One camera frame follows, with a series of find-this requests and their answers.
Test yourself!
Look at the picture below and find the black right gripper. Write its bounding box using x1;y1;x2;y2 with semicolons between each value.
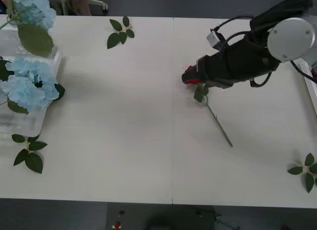
182;42;250;85

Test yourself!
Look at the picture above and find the loose green leaf twig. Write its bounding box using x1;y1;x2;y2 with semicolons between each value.
106;16;135;50
11;134;48;175
287;152;317;194

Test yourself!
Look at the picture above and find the white wheeled stand leg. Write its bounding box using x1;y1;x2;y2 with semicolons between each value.
88;0;109;11

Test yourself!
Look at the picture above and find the shallow white box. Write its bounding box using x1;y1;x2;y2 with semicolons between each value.
0;29;62;137
294;58;317;122

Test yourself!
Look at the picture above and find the person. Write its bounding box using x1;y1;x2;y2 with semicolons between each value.
0;0;92;16

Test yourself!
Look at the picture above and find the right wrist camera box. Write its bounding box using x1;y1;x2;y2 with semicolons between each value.
207;29;225;49

